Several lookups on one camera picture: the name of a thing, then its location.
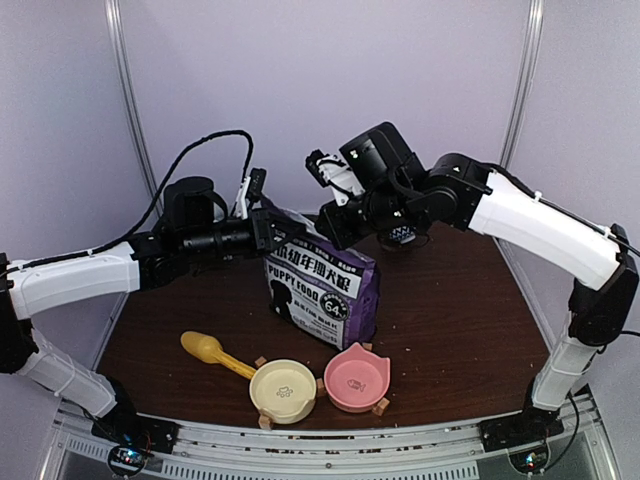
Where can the purple puppy food bag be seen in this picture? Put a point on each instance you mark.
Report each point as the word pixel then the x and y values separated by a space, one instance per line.
pixel 331 294

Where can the right aluminium frame post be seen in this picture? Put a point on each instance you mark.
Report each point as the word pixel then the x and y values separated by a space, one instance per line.
pixel 528 62

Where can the aluminium frame post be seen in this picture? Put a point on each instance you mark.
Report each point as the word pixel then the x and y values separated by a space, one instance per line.
pixel 528 62
pixel 118 42

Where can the blue zigzag patterned bowl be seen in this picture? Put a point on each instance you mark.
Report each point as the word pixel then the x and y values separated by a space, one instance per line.
pixel 399 236

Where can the left aluminium frame post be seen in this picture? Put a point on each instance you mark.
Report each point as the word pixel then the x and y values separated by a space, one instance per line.
pixel 118 42

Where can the right circuit board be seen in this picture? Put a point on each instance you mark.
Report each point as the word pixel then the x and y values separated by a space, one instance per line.
pixel 530 461

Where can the wooden block between bowls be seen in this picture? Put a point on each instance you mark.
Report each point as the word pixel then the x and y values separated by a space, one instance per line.
pixel 320 387

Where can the pink cat-ear pet bowl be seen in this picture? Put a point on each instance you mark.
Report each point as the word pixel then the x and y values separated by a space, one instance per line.
pixel 357 379

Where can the circuit board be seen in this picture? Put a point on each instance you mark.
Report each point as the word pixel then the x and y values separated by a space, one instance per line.
pixel 126 462
pixel 530 461

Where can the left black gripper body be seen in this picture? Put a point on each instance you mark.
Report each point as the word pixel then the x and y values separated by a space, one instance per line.
pixel 259 236

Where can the left circuit board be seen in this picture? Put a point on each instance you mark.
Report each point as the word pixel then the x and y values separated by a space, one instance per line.
pixel 126 462

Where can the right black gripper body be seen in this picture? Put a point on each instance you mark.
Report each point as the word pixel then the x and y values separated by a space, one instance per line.
pixel 347 233

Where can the wooden block front right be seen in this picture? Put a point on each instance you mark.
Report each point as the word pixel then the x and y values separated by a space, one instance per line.
pixel 381 406

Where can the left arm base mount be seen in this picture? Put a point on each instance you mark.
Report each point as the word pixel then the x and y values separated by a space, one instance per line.
pixel 125 426

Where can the cream pet bowl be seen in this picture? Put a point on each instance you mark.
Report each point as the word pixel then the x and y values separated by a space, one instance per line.
pixel 284 391

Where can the front aluminium rail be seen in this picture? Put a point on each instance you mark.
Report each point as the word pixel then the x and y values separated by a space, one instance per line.
pixel 452 450

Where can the yellow plastic scoop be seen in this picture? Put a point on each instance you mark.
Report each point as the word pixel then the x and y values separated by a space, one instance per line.
pixel 209 350

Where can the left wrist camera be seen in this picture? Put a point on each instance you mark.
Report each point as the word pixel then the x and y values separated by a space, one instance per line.
pixel 249 193

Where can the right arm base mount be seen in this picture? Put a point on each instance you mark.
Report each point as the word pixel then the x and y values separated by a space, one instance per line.
pixel 530 425

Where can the wooden block front left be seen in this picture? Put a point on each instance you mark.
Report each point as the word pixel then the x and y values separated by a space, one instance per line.
pixel 265 423

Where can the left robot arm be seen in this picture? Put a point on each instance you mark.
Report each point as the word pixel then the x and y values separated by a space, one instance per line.
pixel 196 226

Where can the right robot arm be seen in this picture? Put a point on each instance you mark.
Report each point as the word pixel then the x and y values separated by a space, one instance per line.
pixel 379 184

